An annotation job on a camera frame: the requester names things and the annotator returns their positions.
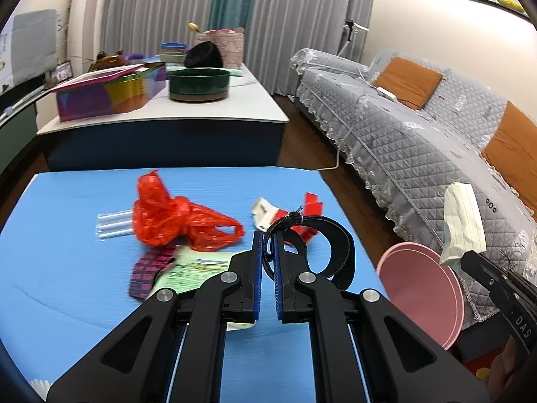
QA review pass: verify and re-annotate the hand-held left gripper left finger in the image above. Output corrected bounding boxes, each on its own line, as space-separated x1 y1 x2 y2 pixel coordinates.
46 231 264 403

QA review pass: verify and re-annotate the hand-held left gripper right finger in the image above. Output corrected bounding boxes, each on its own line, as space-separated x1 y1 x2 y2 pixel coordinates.
272 232 491 403

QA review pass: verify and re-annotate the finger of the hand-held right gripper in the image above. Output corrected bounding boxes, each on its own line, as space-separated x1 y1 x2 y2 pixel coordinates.
505 269 537 301
459 251 518 304

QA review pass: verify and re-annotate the pale yellow tissue packet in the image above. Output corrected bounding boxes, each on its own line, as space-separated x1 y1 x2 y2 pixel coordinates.
438 182 487 266

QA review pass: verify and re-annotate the green white packet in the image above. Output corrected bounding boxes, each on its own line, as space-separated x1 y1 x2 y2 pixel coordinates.
147 245 257 330

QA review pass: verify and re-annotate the pink plastic basin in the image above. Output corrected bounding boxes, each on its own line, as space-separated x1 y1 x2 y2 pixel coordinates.
376 242 466 351

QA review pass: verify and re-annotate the black elastic strap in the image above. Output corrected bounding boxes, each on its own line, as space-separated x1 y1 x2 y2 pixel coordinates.
263 214 357 291

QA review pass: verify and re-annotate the red plastic bag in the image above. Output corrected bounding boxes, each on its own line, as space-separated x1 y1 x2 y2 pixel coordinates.
132 171 246 249

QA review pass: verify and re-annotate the magenta black patterned wrapper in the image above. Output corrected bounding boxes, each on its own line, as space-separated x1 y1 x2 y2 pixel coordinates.
127 247 177 302

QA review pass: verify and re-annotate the clear pack of white straws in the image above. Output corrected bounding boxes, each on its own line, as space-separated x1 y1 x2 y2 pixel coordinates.
96 209 136 240

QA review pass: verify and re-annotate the person's right hand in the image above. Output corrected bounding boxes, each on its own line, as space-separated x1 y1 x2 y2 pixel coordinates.
487 336 537 392

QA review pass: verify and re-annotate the red box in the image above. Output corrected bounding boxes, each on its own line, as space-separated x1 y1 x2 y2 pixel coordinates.
463 346 510 387

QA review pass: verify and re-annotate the white card piece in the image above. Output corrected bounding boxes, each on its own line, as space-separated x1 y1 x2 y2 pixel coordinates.
251 196 280 231

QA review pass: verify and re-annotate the red paper wrapper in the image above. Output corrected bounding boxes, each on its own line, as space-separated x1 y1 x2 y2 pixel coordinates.
279 192 325 248

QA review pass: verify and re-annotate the large orange cushion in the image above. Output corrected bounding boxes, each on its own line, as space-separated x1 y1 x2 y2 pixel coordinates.
479 101 537 200

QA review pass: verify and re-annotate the grey quilted sofa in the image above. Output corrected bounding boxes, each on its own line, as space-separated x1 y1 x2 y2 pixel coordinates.
290 48 537 337

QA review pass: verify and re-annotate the white top coffee table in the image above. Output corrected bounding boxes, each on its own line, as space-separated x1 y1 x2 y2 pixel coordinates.
37 63 290 173

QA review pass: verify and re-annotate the blue floral tablecloth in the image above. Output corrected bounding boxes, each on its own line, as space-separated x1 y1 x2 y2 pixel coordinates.
0 167 389 403

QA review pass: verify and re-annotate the dark green round tin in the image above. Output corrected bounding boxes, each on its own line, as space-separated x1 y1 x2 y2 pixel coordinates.
168 67 231 102

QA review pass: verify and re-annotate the small orange cushion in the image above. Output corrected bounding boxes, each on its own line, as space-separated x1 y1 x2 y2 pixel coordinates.
371 57 444 111

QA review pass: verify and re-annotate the black bowl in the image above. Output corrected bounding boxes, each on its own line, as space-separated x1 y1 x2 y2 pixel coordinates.
183 41 224 69

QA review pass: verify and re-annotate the pink lace basket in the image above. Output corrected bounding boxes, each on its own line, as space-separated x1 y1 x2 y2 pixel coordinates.
194 29 245 70

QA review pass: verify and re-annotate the colourful rectangular tin box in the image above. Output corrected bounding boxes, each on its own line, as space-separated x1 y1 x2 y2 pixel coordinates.
51 62 167 122

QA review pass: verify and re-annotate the stack of coloured bowls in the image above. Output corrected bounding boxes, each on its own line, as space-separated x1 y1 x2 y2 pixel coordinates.
158 42 187 67

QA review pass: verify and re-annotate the grey curtain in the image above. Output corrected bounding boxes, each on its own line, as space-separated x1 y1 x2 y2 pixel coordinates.
101 0 219 57
243 0 378 97

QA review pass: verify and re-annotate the white television cabinet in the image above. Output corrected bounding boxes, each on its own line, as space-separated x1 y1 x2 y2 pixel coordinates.
0 80 47 177

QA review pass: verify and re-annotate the white blue rod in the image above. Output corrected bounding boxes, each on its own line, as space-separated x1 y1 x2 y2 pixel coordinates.
0 86 45 120

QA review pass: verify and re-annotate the cream standing air conditioner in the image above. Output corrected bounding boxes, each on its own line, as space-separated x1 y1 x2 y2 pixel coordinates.
67 0 110 63

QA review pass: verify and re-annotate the grey covered television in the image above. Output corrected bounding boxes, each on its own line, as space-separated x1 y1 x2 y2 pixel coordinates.
0 8 58 93

